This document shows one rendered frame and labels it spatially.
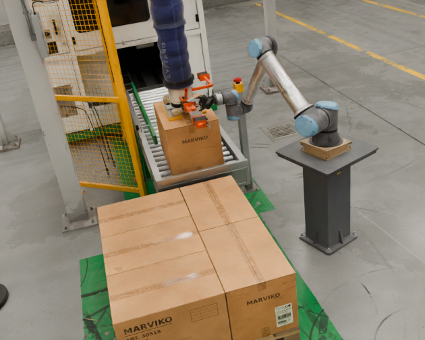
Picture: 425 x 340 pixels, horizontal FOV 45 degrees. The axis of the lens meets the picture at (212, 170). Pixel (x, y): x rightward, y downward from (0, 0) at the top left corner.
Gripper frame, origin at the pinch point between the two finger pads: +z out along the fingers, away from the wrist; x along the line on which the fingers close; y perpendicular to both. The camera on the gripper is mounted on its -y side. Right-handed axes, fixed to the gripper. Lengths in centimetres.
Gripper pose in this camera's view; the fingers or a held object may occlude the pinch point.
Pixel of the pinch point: (189, 106)
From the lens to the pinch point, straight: 371.8
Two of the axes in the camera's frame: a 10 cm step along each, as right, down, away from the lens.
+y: -2.6, -4.5, 8.6
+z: -9.6, 2.2, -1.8
